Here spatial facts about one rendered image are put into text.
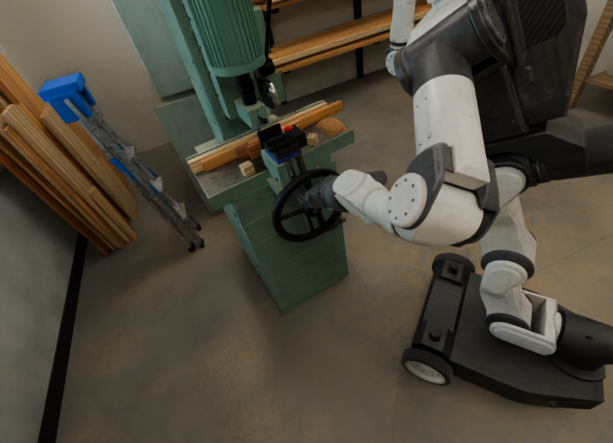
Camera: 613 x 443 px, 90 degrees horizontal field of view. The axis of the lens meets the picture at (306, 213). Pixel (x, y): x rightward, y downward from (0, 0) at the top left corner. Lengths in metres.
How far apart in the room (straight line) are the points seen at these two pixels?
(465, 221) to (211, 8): 0.83
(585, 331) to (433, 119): 1.13
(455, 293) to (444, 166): 1.20
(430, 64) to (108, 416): 1.90
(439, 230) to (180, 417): 1.52
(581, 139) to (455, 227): 0.50
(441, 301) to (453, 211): 1.13
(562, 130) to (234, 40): 0.85
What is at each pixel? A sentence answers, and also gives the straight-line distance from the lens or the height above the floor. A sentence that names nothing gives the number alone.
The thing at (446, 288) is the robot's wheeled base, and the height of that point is 0.19.
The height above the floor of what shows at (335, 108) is 0.93.
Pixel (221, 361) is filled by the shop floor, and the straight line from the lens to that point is 1.76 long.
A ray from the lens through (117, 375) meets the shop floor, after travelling 2.03.
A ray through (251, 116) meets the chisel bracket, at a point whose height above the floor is 1.05.
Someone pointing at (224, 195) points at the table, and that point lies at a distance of 1.09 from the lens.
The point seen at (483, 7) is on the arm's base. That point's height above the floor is 1.38.
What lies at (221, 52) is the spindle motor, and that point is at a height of 1.27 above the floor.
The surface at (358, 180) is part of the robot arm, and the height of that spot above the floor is 1.13.
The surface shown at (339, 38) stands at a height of 0.61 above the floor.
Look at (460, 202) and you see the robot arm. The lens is 0.46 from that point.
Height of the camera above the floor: 1.52
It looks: 44 degrees down
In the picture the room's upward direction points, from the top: 13 degrees counter-clockwise
